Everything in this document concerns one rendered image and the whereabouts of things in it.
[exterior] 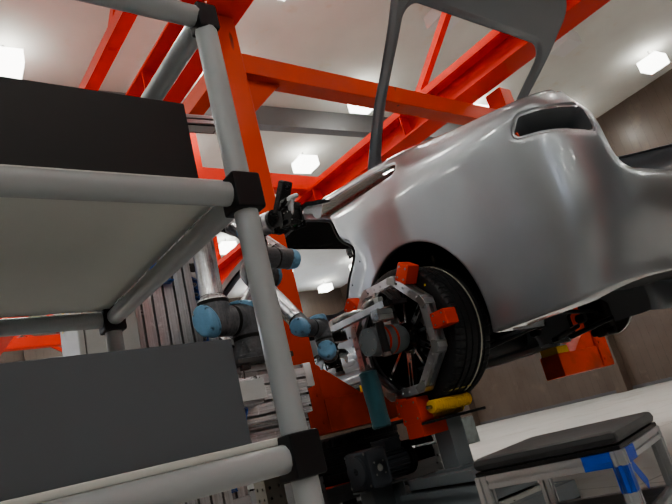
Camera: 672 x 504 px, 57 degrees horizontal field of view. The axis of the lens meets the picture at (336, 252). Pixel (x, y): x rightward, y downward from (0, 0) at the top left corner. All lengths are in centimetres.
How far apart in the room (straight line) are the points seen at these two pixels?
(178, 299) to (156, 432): 188
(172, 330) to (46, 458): 187
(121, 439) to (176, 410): 6
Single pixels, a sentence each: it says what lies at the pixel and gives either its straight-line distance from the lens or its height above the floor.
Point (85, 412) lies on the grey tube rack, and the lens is 60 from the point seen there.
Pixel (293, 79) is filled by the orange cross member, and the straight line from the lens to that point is 400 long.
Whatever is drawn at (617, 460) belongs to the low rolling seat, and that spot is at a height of 28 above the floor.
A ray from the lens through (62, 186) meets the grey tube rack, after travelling 63.
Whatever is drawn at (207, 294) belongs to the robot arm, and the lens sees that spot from 230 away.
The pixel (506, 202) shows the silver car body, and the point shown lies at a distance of 274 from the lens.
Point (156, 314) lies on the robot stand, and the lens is 244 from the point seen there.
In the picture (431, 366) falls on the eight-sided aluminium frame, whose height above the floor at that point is 67.
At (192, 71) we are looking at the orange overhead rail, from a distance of 437.
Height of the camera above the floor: 45
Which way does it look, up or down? 17 degrees up
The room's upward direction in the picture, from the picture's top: 15 degrees counter-clockwise
